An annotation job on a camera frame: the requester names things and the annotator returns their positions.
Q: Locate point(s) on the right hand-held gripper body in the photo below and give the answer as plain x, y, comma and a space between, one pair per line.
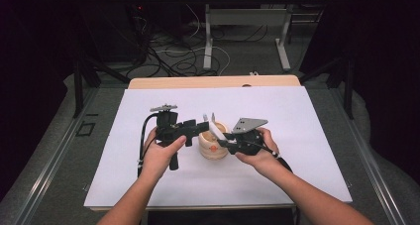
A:
247, 142

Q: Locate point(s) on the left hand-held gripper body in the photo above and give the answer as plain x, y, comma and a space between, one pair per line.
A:
166, 126

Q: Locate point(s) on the grey pen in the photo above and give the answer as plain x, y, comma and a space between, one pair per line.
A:
213, 117
205, 117

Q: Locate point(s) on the white cylindrical tube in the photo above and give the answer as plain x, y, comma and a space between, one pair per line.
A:
216, 131

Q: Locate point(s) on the cream ringed pen holder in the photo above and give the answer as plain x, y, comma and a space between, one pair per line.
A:
206, 145

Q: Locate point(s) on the person's right hand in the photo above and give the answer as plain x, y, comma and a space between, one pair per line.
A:
264, 162

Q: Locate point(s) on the person's left hand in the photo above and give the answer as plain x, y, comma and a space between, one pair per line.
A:
158, 159

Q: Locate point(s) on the white table mat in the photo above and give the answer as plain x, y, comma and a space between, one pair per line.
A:
297, 119

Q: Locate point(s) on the dark box with red light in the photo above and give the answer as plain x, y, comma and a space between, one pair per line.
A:
138, 36

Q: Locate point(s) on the black metal stand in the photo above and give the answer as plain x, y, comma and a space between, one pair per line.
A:
78, 92
348, 92

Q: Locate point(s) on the white metal desk frame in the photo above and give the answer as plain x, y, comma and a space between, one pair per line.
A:
246, 17

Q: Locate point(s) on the aluminium floor rail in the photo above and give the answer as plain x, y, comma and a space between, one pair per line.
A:
46, 172
374, 172

